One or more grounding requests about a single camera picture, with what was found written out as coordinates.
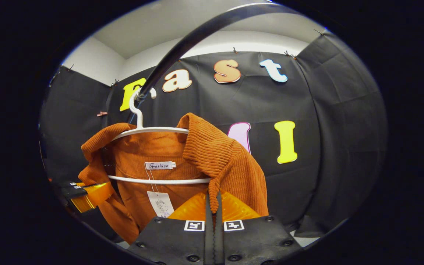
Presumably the black metal clothes rack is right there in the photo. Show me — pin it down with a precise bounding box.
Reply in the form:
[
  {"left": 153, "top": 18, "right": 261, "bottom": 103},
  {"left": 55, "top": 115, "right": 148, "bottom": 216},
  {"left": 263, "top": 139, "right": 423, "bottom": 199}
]
[{"left": 137, "top": 2, "right": 301, "bottom": 102}]

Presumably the white plastic hanger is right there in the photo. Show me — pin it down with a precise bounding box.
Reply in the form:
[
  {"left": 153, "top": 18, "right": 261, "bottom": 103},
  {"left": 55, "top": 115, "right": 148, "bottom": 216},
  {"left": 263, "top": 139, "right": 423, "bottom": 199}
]
[{"left": 107, "top": 86, "right": 212, "bottom": 185}]

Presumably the black backdrop cloth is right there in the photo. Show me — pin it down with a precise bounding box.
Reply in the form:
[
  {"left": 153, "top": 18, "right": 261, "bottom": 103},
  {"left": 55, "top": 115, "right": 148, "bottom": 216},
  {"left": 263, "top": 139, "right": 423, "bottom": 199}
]
[{"left": 39, "top": 31, "right": 388, "bottom": 240}]

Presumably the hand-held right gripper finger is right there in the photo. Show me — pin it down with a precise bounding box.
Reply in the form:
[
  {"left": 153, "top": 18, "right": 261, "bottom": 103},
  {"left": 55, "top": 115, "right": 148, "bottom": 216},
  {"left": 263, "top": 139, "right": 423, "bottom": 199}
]
[
  {"left": 215, "top": 190, "right": 303, "bottom": 265},
  {"left": 127, "top": 190, "right": 214, "bottom": 265}
]

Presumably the orange corduroy jacket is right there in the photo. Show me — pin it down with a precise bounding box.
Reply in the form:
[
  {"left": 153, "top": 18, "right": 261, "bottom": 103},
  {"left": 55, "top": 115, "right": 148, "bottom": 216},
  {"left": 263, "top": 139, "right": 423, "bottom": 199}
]
[{"left": 78, "top": 112, "right": 269, "bottom": 245}]

